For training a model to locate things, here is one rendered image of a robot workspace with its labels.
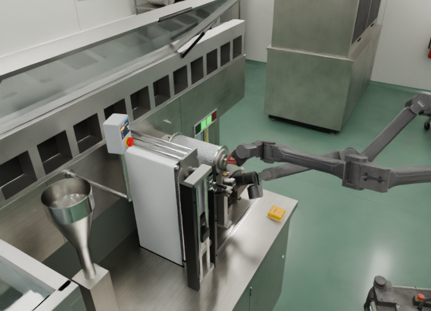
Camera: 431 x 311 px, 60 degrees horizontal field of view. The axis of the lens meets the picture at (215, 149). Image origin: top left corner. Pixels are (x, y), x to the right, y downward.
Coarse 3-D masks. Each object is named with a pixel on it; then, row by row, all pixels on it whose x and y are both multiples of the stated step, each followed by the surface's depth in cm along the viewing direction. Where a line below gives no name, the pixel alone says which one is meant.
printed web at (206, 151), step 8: (184, 136) 179; (184, 144) 174; (192, 144) 172; (200, 144) 172; (208, 144) 172; (200, 152) 169; (208, 152) 168; (200, 160) 169; (208, 160) 167; (176, 176) 142; (176, 184) 144; (176, 192) 146; (176, 200) 148; (184, 256) 165
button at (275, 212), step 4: (272, 208) 192; (276, 208) 192; (280, 208) 192; (268, 212) 189; (272, 212) 189; (276, 212) 189; (280, 212) 189; (284, 212) 190; (272, 216) 189; (276, 216) 187; (280, 216) 187
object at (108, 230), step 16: (112, 208) 164; (128, 208) 175; (96, 224) 158; (112, 224) 167; (128, 224) 178; (96, 240) 161; (112, 240) 170; (48, 256) 139; (64, 256) 146; (96, 256) 163; (64, 272) 148
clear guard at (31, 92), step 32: (224, 0) 138; (160, 32) 122; (192, 32) 164; (64, 64) 89; (96, 64) 109; (128, 64) 142; (0, 96) 82; (32, 96) 99; (64, 96) 124; (0, 128) 111
